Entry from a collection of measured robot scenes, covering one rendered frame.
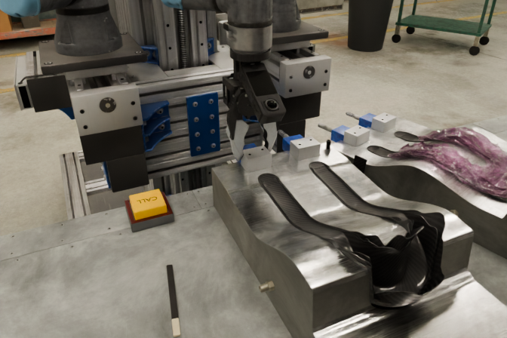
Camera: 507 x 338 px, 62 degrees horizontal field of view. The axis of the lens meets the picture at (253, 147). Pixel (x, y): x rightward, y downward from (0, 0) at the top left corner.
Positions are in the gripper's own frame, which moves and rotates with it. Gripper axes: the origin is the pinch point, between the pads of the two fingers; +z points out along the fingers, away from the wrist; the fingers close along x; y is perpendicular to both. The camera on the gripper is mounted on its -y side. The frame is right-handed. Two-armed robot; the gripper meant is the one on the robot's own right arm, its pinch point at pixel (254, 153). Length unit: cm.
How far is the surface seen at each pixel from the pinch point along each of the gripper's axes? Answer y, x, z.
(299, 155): -2.4, -8.7, 1.2
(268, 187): -7.5, 0.6, 3.0
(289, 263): -29.5, 8.2, -1.1
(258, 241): -19.9, 8.2, 3.0
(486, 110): 135, -254, 91
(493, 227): -29.4, -31.6, 6.3
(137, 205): 2.9, 22.8, 7.5
